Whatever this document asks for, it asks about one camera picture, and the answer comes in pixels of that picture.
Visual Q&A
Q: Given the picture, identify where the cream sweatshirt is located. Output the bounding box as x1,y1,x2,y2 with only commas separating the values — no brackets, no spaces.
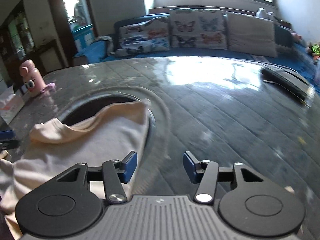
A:
1,99,151,239

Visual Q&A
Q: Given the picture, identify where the white pink tissue pack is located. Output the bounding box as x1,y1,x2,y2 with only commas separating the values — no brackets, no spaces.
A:
1,86,24,124

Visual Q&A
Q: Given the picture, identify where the pink cartoon water bottle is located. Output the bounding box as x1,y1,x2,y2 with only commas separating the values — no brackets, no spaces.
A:
20,60,46,97

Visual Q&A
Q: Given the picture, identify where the blue cabinet in doorway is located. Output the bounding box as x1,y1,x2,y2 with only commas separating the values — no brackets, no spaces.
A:
72,24,95,52

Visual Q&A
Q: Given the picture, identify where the grey blanket on sofa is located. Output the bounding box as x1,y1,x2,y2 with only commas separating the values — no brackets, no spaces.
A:
93,35,114,57

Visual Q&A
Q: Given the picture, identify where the left butterfly print pillow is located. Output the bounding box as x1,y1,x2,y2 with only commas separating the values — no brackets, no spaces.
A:
116,16,170,57

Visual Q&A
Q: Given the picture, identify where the butterfly print pillow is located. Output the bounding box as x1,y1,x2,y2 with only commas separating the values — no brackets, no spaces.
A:
169,8,227,50
116,16,170,57

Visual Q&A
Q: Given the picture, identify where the middle butterfly print pillow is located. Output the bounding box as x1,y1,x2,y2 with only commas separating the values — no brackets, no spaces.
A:
169,8,227,50

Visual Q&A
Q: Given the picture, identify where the plain beige cushion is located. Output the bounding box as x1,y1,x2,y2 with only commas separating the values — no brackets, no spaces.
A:
226,11,278,57

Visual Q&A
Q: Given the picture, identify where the green orange toy pile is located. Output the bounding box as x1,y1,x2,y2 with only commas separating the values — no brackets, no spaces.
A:
305,43,320,61

